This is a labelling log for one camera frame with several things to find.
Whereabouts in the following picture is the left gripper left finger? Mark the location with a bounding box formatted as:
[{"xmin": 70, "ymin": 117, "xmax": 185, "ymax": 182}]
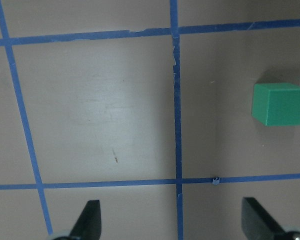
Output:
[{"xmin": 67, "ymin": 200, "xmax": 102, "ymax": 240}]

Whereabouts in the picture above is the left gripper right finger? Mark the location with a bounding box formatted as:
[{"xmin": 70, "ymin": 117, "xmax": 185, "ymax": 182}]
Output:
[{"xmin": 241, "ymin": 197, "xmax": 287, "ymax": 240}]

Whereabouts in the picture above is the green wooden block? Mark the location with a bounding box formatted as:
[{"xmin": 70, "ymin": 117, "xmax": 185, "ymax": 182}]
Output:
[{"xmin": 251, "ymin": 82, "xmax": 300, "ymax": 127}]

